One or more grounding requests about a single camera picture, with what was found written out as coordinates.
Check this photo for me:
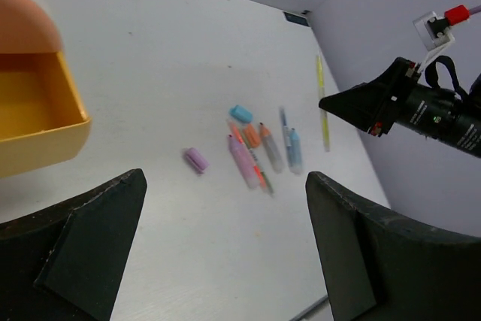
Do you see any thin yellow highlighter pen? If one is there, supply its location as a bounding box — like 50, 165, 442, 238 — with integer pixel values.
315, 50, 331, 153

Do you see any light blue highlighter cap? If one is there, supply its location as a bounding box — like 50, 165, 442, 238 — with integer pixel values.
229, 104, 253, 124

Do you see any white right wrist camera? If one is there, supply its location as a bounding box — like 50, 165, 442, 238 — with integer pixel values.
413, 5, 471, 72

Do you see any light blue highlighter body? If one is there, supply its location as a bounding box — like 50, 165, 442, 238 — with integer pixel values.
289, 128, 303, 174

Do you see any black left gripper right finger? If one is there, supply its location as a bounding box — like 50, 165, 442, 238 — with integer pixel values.
306, 172, 480, 320

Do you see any orange highlighter cap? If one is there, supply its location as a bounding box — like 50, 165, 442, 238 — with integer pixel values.
243, 123, 262, 148

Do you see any thin blue highlighter pen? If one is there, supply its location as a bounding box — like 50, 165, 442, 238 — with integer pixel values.
280, 107, 291, 150

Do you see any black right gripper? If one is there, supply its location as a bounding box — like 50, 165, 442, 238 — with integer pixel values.
319, 56, 480, 158

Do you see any purple highlighter cap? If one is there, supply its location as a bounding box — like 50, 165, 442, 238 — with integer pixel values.
183, 147, 210, 174

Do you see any dark table corner label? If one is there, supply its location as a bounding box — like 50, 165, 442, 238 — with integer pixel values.
283, 12, 310, 27

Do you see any purple highlighter body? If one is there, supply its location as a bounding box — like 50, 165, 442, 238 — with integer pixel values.
227, 135, 260, 189

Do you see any orange top drawer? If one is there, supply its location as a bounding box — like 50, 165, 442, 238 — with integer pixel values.
1, 0, 63, 54

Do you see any thin green highlighter pen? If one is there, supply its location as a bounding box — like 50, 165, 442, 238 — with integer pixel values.
261, 171, 274, 195

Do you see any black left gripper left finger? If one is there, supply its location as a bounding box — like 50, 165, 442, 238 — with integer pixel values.
1, 169, 147, 320

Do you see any yellow drawer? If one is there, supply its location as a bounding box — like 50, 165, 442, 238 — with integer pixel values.
1, 52, 91, 177

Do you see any thin orange highlighter pen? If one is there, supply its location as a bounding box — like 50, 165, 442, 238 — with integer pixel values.
228, 120, 266, 191

